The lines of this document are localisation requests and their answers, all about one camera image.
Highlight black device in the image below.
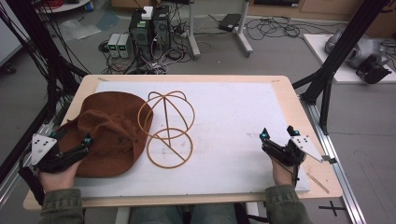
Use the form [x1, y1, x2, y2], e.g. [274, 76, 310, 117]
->
[355, 55, 393, 85]

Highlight round white table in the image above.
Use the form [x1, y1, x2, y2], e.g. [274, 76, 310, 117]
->
[35, 0, 92, 14]

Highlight silver grey device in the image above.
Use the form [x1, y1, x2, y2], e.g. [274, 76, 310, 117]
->
[324, 28, 390, 70]

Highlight white stand leg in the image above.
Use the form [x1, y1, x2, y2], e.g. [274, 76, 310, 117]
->
[186, 0, 202, 61]
[234, 0, 254, 59]

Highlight black computer tower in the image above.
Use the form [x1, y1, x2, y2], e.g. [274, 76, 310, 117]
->
[151, 5, 173, 51]
[128, 10, 154, 61]

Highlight person's right hand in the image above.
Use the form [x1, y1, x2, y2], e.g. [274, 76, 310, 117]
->
[271, 157, 301, 188]

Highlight white table mat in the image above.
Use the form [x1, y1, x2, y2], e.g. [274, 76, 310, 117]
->
[72, 81, 312, 199]

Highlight person's legs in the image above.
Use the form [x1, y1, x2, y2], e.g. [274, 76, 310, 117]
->
[128, 203, 238, 224]

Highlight clear plastic sheet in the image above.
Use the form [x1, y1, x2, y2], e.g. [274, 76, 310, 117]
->
[58, 18, 103, 42]

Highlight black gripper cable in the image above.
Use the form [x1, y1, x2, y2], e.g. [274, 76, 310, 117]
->
[290, 163, 301, 189]

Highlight thin wooden stick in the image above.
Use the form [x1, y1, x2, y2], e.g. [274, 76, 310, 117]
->
[305, 172, 331, 195]

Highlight grey power supply unit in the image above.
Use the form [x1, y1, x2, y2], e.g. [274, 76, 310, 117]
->
[106, 33, 121, 59]
[118, 34, 132, 59]

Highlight brown fabric hat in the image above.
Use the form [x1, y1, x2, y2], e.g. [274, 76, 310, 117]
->
[57, 91, 154, 178]

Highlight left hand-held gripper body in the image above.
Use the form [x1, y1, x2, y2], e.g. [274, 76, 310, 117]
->
[31, 133, 91, 174]

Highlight flat black box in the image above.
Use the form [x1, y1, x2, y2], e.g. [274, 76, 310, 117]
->
[218, 13, 243, 33]

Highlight aluminium rail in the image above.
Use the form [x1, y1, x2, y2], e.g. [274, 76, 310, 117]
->
[299, 95, 369, 224]

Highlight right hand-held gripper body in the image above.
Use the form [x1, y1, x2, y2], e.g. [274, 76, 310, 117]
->
[262, 134, 325, 168]

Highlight wooden wire hat stand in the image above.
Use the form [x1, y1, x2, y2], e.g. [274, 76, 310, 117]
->
[137, 90, 196, 170]

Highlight white floor board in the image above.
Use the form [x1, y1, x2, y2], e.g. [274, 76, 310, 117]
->
[303, 33, 396, 85]

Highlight white box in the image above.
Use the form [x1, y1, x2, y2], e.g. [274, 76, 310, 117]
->
[141, 6, 154, 21]

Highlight person's left hand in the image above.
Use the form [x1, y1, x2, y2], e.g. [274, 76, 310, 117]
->
[38, 159, 84, 194]

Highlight black wrist strap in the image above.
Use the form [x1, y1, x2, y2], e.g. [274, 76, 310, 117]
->
[18, 145, 47, 206]

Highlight black metal frame post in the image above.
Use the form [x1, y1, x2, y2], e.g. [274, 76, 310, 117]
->
[0, 0, 90, 185]
[291, 0, 392, 135]

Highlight tangle of black cables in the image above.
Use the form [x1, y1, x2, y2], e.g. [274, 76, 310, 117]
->
[244, 16, 340, 42]

